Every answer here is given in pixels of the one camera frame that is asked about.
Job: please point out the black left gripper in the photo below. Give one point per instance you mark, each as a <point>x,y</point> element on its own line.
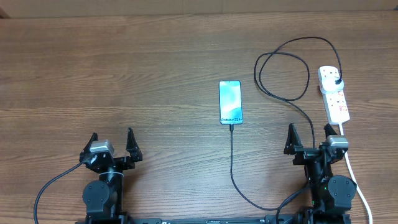
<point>128,163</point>

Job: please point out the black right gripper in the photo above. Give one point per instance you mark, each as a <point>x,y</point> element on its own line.
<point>292,146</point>

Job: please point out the white power extension strip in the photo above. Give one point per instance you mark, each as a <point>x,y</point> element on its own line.
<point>335,103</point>

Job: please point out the Samsung Galaxy smartphone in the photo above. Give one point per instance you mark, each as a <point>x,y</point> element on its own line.
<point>230,99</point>

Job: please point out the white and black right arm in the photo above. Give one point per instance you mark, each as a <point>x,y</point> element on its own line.
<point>331,194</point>

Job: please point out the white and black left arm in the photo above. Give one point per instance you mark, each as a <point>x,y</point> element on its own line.
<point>103,197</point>

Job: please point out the white charger plug adapter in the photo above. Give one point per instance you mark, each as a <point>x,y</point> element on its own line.
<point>329,85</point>

